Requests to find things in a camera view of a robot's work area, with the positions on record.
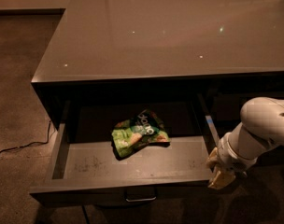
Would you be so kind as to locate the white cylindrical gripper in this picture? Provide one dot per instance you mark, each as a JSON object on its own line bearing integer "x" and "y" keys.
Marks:
{"x": 232, "y": 157}

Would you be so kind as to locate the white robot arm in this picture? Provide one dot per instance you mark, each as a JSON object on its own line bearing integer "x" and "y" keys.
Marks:
{"x": 261, "y": 130}

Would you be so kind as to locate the dark grey drawer cabinet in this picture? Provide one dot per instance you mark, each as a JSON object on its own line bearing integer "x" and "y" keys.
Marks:
{"x": 126, "y": 52}

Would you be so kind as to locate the green snack bag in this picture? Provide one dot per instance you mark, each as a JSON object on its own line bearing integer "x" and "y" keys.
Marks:
{"x": 143, "y": 130}

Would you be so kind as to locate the dark wall baseboard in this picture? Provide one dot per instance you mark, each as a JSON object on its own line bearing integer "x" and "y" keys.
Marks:
{"x": 32, "y": 11}

